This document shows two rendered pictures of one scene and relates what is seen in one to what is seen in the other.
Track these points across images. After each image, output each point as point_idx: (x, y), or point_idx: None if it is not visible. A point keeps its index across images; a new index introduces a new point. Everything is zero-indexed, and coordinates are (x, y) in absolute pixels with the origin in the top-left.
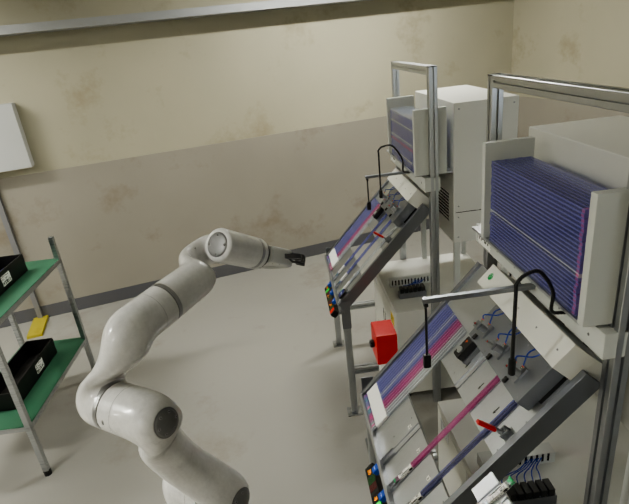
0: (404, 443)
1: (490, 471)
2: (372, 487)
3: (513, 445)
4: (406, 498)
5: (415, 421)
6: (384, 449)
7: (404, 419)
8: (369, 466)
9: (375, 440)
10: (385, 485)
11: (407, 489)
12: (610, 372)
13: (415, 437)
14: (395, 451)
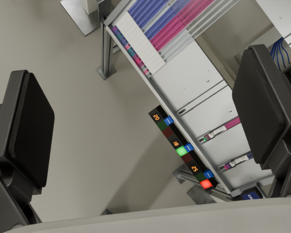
0: (205, 100)
1: None
2: (167, 132)
3: None
4: (224, 154)
5: (216, 76)
6: (173, 100)
7: (196, 70)
8: (153, 111)
9: (157, 91)
10: (195, 144)
11: (223, 146)
12: None
13: (221, 95)
14: (192, 105)
